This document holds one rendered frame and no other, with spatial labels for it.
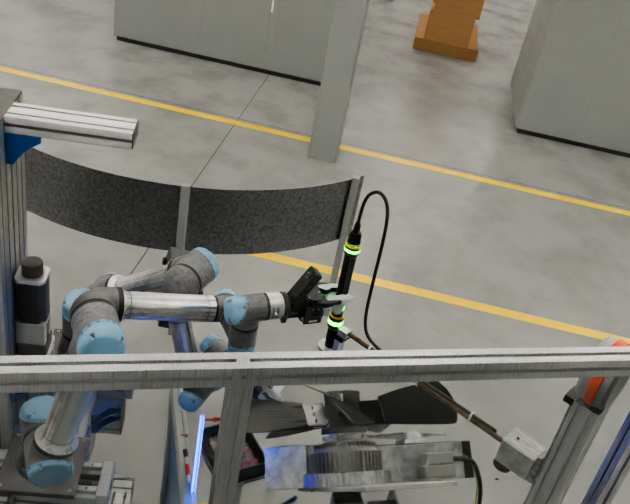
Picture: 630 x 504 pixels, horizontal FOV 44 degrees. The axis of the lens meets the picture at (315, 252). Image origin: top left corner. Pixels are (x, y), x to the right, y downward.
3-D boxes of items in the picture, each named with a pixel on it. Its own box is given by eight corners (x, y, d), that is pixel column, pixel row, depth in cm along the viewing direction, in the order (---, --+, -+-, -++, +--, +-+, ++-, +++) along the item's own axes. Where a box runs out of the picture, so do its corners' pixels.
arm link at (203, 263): (71, 293, 269) (189, 261, 241) (98, 273, 281) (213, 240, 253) (88, 323, 273) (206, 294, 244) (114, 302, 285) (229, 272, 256)
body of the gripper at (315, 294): (312, 306, 223) (273, 310, 218) (318, 281, 219) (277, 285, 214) (323, 323, 218) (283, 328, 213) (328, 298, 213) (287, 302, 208)
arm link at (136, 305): (60, 307, 208) (230, 313, 232) (66, 333, 200) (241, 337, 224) (68, 272, 203) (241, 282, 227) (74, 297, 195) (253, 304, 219)
